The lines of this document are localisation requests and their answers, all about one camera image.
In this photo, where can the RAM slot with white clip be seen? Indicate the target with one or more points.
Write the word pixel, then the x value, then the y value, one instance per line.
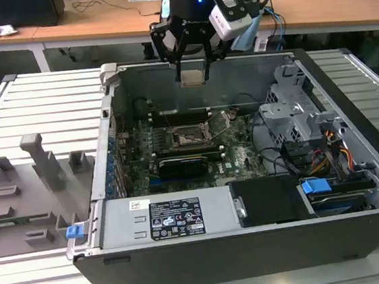
pixel 179 112
pixel 190 151
pixel 180 119
pixel 216 155

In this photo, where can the grey parts rack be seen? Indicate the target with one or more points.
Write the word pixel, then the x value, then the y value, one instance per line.
pixel 22 200

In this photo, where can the blue disk carrier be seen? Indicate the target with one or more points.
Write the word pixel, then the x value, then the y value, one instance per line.
pixel 316 189

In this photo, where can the green RAM stick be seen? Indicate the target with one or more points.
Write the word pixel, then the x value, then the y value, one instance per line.
pixel 31 218

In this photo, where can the wooden desk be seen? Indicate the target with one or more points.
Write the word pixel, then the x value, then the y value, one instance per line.
pixel 95 23

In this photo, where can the black plastic shroud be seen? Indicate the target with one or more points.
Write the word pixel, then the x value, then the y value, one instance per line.
pixel 267 201

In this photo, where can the grey power supply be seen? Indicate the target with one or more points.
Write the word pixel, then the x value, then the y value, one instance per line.
pixel 123 223

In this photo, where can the blue case latch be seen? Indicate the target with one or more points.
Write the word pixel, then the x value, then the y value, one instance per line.
pixel 74 232

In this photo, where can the green motherboard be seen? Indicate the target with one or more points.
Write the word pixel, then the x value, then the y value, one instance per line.
pixel 242 157

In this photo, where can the metal drive cage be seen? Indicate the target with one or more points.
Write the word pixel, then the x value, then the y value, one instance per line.
pixel 282 118

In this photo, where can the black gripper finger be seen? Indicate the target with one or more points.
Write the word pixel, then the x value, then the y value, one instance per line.
pixel 206 45
pixel 158 40

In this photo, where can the hard disk with blue label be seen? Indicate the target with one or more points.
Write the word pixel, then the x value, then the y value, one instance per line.
pixel 338 206

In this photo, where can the black graphics card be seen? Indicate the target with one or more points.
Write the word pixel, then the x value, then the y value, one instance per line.
pixel 183 168

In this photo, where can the black box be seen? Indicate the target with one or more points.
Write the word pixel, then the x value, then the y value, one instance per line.
pixel 10 13

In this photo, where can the CPU socket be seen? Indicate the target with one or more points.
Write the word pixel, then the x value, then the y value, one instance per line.
pixel 189 138

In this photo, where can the black PC case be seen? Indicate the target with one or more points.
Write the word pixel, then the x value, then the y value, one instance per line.
pixel 222 264

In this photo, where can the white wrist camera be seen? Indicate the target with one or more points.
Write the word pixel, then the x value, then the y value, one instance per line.
pixel 233 25

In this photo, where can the small silver CPU plate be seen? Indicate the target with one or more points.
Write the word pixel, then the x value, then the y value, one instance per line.
pixel 192 77

